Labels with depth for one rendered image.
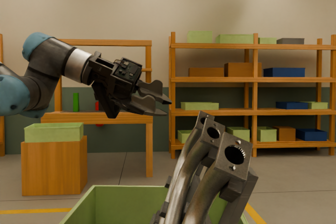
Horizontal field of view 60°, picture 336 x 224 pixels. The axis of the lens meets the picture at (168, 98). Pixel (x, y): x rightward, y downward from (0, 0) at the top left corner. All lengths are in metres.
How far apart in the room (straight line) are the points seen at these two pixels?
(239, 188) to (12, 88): 0.42
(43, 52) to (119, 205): 0.50
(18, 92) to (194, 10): 5.41
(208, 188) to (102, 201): 0.57
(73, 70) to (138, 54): 4.96
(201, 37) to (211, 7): 0.92
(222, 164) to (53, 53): 0.48
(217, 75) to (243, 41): 0.76
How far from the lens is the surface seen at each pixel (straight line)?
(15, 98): 0.59
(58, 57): 0.71
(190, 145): 0.77
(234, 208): 0.43
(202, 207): 0.45
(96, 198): 0.95
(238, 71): 5.37
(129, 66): 0.68
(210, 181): 0.41
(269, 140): 5.63
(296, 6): 6.57
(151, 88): 0.72
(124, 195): 0.93
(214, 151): 0.60
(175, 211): 0.59
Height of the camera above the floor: 1.26
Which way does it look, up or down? 2 degrees down
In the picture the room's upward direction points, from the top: straight up
